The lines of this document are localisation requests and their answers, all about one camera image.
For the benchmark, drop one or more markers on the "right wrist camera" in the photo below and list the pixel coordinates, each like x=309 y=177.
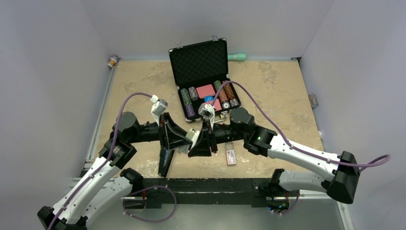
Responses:
x=207 y=111

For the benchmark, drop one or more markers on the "pink card deck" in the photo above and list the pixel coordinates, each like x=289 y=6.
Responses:
x=206 y=90

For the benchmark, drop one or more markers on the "small orange bottle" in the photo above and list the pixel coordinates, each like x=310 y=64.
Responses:
x=113 y=61

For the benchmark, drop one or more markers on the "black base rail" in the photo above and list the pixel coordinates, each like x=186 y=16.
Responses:
x=255 y=192

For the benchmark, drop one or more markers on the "red staple box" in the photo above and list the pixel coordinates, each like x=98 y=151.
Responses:
x=230 y=154

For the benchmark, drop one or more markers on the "black poker chip case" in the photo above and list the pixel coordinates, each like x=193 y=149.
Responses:
x=201 y=64

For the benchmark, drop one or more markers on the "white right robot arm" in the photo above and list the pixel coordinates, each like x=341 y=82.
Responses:
x=337 y=175

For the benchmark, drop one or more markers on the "black stapler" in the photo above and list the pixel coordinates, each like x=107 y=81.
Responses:
x=165 y=158

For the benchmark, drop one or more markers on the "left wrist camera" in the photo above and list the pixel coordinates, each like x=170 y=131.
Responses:
x=158 y=108

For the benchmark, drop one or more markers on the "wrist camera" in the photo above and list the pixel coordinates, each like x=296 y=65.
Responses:
x=158 y=108
x=207 y=111

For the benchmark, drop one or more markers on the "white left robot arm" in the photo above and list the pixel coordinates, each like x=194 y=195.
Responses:
x=107 y=180

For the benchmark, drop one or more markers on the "mint green bottle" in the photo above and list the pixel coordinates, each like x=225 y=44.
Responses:
x=237 y=57

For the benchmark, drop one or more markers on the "beige stapler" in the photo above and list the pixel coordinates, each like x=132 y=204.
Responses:
x=192 y=135

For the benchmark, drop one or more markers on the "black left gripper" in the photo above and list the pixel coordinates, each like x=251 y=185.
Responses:
x=171 y=135

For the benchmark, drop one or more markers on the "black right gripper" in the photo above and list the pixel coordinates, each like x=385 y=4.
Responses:
x=203 y=147

